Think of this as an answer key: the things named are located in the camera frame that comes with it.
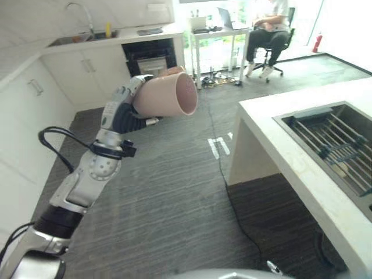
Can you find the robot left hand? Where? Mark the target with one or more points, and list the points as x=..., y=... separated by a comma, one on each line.
x=123, y=114

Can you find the pink ceramic mug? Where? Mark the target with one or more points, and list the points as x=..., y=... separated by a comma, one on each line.
x=165, y=97

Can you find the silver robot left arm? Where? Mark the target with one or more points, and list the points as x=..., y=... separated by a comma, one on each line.
x=72, y=191

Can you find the white dishwasher rack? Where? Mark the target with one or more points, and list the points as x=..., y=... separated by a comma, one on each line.
x=151, y=65

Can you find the built-in black dishwasher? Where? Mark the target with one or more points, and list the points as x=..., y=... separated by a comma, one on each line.
x=149, y=56

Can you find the white base cabinets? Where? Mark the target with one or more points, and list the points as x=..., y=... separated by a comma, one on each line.
x=58, y=96

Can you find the stainless steel counter sink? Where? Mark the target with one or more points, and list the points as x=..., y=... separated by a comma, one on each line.
x=84, y=38

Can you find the yellow bottle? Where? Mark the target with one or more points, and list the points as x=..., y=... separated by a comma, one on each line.
x=108, y=29

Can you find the dark cloth on counter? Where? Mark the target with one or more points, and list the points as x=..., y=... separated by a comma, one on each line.
x=149, y=30

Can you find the chrome kitchen faucet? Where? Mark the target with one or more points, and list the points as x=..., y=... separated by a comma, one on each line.
x=82, y=16

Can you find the white desk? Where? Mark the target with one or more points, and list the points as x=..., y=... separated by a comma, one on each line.
x=218, y=43

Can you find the white box on desk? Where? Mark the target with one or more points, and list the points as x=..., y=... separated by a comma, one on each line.
x=198, y=22

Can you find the black items on desk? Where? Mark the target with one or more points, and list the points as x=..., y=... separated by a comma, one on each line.
x=206, y=29

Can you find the open laptop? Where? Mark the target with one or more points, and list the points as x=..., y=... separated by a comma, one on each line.
x=229, y=19

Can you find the person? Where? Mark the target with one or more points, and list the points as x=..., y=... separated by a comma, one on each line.
x=268, y=37

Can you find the black office chair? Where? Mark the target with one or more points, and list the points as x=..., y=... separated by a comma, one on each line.
x=276, y=49

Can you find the white kitchen island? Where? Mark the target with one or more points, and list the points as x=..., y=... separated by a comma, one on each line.
x=305, y=162

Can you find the silver robot torso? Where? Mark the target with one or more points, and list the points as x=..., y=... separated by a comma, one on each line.
x=223, y=274

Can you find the red fire extinguisher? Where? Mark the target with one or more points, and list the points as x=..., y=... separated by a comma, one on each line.
x=317, y=43

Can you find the metal roll-up drying rack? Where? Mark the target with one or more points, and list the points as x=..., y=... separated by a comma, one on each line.
x=334, y=136

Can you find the stainless steel island sink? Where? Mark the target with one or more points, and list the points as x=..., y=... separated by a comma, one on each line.
x=334, y=145

